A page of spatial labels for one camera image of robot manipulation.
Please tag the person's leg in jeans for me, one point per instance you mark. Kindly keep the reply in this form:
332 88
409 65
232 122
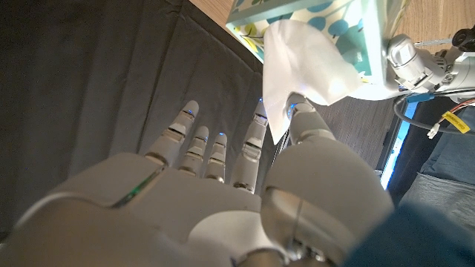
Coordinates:
445 159

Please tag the white tissue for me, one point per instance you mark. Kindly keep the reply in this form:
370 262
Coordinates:
304 63

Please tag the blue left wrist plug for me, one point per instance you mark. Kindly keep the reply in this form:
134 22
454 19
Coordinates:
419 98

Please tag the teal floral tissue box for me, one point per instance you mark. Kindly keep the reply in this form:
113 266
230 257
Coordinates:
323 22

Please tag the blue wrist plug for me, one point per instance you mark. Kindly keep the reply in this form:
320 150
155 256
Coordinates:
419 98
419 241

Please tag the blue right wrist plug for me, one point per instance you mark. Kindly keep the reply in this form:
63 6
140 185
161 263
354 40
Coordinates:
419 241

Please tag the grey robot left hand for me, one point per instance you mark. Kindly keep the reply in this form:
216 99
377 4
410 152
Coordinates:
426 72

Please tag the black fabric curtain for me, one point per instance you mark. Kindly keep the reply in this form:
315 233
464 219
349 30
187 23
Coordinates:
111 74

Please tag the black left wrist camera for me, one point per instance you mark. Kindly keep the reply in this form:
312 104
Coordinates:
464 39

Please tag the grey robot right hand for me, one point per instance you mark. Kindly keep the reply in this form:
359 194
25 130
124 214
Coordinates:
167 215

